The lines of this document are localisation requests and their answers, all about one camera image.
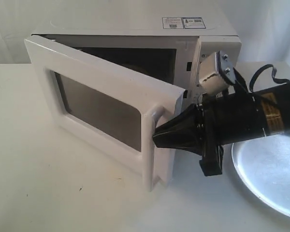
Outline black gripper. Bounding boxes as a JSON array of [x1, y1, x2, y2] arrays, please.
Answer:
[[152, 93, 224, 176]]

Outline white microwave oven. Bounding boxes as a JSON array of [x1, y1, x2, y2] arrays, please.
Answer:
[[25, 35, 184, 191]]

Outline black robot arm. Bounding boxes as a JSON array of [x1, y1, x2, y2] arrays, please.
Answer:
[[152, 83, 290, 176]]

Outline white microwave oven body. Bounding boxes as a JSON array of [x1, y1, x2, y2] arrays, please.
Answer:
[[34, 19, 242, 102]]

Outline round silver metal tray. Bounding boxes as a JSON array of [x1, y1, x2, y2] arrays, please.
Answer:
[[231, 133, 290, 218]]

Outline blue energy label sticker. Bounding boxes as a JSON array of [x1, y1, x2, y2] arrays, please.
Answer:
[[182, 17, 206, 29]]

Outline white warning label sticker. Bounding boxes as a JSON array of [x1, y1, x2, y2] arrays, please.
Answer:
[[162, 17, 184, 29]]

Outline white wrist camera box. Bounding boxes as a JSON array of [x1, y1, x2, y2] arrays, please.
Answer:
[[199, 50, 236, 96]]

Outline black camera cable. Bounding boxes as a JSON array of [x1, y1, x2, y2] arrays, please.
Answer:
[[232, 64, 290, 107]]

